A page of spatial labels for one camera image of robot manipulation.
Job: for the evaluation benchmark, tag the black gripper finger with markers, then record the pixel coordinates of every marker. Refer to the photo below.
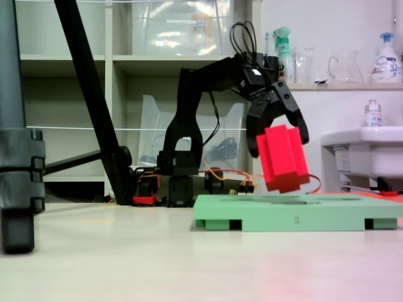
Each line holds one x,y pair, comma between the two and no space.
292,107
253,126

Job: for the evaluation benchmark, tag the red cross columnar block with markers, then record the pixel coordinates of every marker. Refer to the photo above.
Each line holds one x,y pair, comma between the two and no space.
283,157

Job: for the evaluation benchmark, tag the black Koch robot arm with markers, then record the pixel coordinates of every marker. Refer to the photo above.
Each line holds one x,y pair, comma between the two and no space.
189,94

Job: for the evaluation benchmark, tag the clear glass beaker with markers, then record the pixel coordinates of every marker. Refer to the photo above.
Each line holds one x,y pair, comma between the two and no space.
305,69

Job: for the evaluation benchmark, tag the green spray bottle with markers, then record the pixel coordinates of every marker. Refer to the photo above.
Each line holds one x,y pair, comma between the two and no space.
285,53

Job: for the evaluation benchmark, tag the toothbrush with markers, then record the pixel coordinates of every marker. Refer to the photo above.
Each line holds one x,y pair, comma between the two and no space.
267,44

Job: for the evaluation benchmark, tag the clear glass pitcher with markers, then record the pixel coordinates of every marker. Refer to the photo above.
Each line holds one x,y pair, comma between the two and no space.
346,69

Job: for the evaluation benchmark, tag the small clear sanitizer bottle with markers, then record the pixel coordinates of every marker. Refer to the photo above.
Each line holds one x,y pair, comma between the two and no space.
373,116

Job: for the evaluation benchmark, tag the green shape sorting board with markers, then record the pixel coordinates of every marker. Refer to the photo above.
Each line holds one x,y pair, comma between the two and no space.
283,220

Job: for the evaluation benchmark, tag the white sink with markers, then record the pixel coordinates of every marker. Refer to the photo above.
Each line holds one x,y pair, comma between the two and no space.
384,151

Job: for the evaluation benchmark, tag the white pump soap bottle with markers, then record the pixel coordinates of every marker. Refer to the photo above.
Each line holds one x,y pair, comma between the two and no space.
385,66

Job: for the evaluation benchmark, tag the clear plastic storage box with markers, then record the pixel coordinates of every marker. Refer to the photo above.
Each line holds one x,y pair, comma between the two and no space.
176,34

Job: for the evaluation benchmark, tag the clear plastic tray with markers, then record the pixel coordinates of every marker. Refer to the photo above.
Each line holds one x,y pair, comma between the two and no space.
149,144

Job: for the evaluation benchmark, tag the small red black clamp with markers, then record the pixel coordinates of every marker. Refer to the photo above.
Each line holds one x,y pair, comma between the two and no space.
388,193

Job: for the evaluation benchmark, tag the pale shelf unit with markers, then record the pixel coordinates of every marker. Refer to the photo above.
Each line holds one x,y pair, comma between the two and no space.
108,94

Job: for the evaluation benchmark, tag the black tripod leg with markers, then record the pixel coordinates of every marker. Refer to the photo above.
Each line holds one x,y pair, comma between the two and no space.
15,157
94,104

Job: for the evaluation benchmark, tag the black tripod brace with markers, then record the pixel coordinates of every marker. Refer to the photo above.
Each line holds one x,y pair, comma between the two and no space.
72,162

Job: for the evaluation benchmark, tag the wooden wall shelf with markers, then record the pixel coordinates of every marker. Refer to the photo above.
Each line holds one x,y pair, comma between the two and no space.
346,87

